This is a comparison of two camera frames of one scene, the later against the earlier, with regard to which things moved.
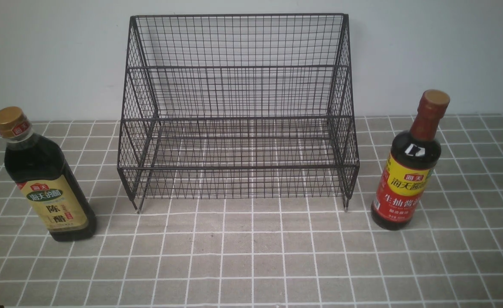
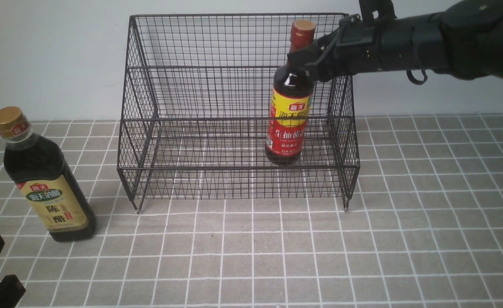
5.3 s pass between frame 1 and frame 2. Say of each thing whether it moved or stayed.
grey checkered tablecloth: stayed
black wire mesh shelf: stayed
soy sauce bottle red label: moved
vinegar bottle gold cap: stayed
